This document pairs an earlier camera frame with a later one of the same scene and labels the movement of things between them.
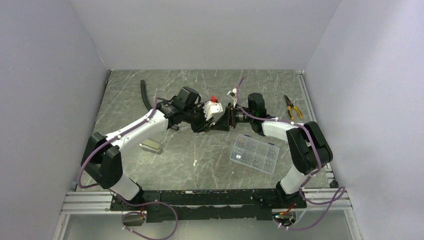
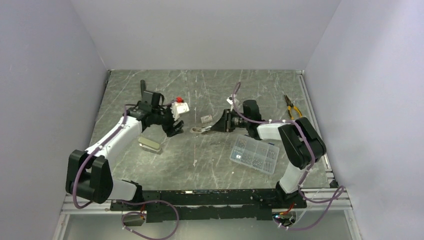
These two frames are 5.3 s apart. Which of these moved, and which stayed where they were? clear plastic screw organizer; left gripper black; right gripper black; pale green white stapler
Moved: left gripper black
Stayed: pale green white stapler; clear plastic screw organizer; right gripper black
